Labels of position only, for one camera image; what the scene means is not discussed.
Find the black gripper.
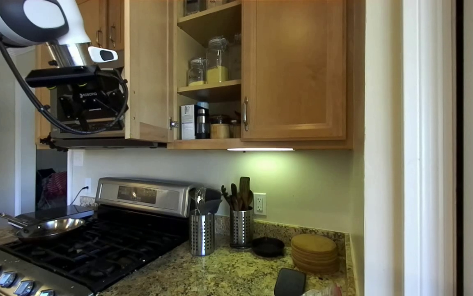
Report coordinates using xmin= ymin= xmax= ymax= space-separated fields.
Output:
xmin=52 ymin=81 xmax=130 ymax=135

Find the wooden cabinet door with handle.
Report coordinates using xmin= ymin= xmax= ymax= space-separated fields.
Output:
xmin=123 ymin=0 xmax=179 ymax=145

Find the narrow wooden cabinet door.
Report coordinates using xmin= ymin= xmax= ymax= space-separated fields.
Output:
xmin=34 ymin=43 xmax=52 ymax=148

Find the small wooden cabinet door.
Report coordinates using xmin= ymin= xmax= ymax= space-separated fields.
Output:
xmin=105 ymin=0 xmax=126 ymax=55
xmin=77 ymin=0 xmax=108 ymax=50

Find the under-cabinet light strip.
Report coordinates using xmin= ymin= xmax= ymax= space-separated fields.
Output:
xmin=225 ymin=145 xmax=297 ymax=155

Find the wide wooden cabinet door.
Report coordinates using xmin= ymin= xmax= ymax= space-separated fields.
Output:
xmin=240 ymin=0 xmax=350 ymax=143

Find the white carton box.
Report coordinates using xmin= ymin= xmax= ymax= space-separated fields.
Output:
xmin=179 ymin=104 xmax=197 ymax=142

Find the small glass jar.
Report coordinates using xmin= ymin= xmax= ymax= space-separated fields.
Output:
xmin=185 ymin=56 xmax=208 ymax=89

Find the black cylindrical container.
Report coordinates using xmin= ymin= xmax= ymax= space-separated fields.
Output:
xmin=194 ymin=101 xmax=212 ymax=140

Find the steel frying pan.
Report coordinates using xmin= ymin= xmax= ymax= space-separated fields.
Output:
xmin=0 ymin=211 xmax=88 ymax=244

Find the glass jar with yellow contents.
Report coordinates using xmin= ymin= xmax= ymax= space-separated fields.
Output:
xmin=205 ymin=37 xmax=230 ymax=86

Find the short tan jar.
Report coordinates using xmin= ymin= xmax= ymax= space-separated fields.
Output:
xmin=208 ymin=114 xmax=231 ymax=140

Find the stainless steel gas stove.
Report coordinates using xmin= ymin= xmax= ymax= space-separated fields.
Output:
xmin=0 ymin=176 xmax=200 ymax=296

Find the silver ladle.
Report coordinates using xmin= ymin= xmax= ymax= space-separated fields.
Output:
xmin=190 ymin=186 xmax=207 ymax=216

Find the small dark spice jar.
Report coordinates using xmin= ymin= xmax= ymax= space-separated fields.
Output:
xmin=228 ymin=112 xmax=243 ymax=140

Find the black cooking spoon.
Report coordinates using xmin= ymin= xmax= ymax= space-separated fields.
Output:
xmin=200 ymin=188 xmax=225 ymax=217

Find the black kitchen utensil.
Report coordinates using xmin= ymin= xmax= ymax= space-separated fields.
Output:
xmin=218 ymin=185 xmax=236 ymax=212

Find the perforated steel utensil holder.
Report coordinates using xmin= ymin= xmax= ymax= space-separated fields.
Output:
xmin=228 ymin=209 xmax=256 ymax=250
xmin=187 ymin=212 xmax=218 ymax=259

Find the wooden spatula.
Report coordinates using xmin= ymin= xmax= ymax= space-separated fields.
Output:
xmin=238 ymin=176 xmax=253 ymax=212

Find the small black dish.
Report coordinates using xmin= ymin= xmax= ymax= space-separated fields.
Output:
xmin=251 ymin=235 xmax=287 ymax=260

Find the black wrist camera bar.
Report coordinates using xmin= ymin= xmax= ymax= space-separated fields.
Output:
xmin=24 ymin=64 xmax=98 ymax=89

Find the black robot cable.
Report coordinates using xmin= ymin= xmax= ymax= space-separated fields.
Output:
xmin=0 ymin=37 xmax=130 ymax=137

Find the black power cord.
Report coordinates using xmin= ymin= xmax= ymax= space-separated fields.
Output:
xmin=69 ymin=185 xmax=92 ymax=209

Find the white wall outlet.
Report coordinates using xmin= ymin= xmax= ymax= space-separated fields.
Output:
xmin=253 ymin=191 xmax=268 ymax=217

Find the wooden wall cabinet frame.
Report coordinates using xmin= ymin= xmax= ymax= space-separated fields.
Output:
xmin=164 ymin=0 xmax=368 ymax=153

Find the white door frame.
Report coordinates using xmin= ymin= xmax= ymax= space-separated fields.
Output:
xmin=401 ymin=0 xmax=473 ymax=296

